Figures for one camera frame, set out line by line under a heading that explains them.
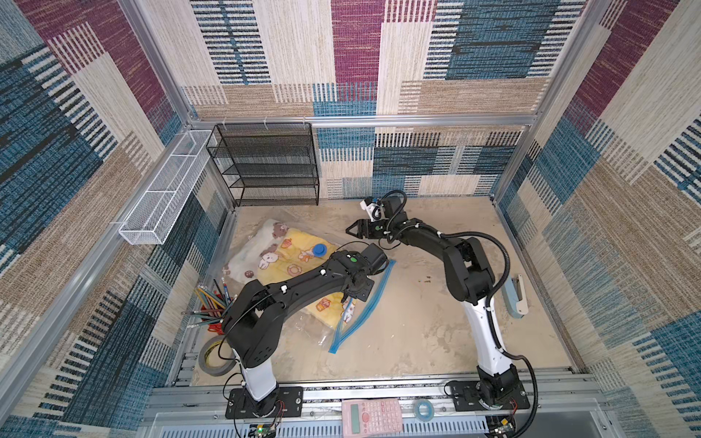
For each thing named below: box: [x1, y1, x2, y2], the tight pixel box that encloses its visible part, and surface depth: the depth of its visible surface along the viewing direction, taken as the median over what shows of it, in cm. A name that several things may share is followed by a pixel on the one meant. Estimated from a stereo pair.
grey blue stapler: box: [502, 274, 529, 320], surface depth 91 cm
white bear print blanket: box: [221, 218, 288, 282], surface depth 104 cm
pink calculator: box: [341, 397, 403, 438], surface depth 71 cm
